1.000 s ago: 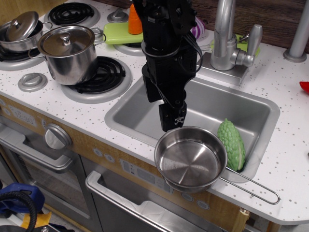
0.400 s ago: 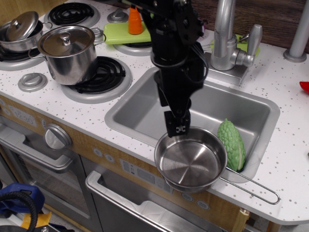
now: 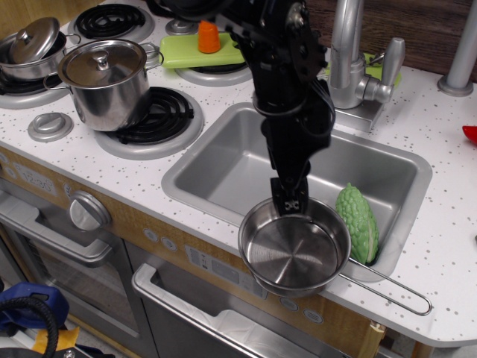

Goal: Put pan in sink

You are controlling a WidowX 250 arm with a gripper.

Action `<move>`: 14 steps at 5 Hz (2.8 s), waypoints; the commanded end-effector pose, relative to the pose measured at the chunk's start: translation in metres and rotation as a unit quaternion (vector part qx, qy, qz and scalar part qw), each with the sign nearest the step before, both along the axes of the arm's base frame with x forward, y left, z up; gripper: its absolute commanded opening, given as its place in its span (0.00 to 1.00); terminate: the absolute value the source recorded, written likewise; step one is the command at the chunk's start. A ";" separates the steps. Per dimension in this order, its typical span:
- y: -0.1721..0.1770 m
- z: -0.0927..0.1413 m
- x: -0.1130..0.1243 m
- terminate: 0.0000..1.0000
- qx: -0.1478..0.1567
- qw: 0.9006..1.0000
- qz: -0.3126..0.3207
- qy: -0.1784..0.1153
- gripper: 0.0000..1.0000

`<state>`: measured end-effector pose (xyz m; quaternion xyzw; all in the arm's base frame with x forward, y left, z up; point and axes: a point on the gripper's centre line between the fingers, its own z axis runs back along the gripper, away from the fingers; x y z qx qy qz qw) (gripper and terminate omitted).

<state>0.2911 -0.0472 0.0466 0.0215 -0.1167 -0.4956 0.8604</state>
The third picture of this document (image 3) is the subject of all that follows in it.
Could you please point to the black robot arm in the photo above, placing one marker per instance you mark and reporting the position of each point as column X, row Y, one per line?
column 285, row 57

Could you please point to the grey stove knob front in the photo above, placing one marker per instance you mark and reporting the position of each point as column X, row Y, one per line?
column 49, row 127

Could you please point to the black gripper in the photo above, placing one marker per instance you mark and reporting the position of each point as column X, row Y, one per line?
column 292, row 140

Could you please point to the grey toy sink basin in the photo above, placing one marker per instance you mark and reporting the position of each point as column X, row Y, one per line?
column 227, row 172

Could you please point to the small steel pot with lid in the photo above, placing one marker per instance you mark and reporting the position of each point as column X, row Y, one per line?
column 35, row 50

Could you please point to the silver oven dial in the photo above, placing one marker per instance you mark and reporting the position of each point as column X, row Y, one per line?
column 86, row 212

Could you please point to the steel saucepan with wire handle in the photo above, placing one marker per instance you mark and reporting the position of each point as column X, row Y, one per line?
column 298, row 255

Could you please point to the front left black burner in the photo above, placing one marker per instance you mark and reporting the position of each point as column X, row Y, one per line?
column 19, row 95

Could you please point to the silver toy faucet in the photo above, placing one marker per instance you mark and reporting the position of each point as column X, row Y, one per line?
column 359, row 98

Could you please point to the grey stove knob rear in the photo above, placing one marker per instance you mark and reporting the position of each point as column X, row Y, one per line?
column 181, row 27

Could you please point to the grey stove knob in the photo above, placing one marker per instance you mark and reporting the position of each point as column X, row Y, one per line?
column 49, row 127
column 181, row 27

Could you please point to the grey pole with base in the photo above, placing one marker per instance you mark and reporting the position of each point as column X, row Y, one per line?
column 457, row 82

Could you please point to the dishwasher door with handle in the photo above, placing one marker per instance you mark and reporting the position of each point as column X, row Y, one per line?
column 200, row 306

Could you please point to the front right black burner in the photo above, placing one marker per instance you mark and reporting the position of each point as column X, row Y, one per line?
column 174, row 122

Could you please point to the large steel pot with lid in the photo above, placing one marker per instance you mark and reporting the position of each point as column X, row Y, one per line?
column 108, row 83

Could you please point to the orange toy carrot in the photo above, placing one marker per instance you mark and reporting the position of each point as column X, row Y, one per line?
column 208, row 38

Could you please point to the blue clamp with black hose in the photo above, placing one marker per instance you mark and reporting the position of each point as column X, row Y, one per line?
column 34, row 306

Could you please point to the black burner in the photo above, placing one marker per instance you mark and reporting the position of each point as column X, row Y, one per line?
column 113, row 21
column 174, row 122
column 19, row 95

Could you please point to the green bitter melon toy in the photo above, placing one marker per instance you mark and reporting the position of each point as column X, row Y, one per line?
column 361, row 223

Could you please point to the oven door with handle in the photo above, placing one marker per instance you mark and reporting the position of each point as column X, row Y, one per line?
column 91, row 269

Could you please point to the rear left black burner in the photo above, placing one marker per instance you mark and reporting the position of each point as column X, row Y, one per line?
column 113, row 21

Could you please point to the red toy pepper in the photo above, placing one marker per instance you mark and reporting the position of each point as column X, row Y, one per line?
column 470, row 133

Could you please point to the green cutting board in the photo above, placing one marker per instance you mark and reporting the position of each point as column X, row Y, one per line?
column 181, row 51

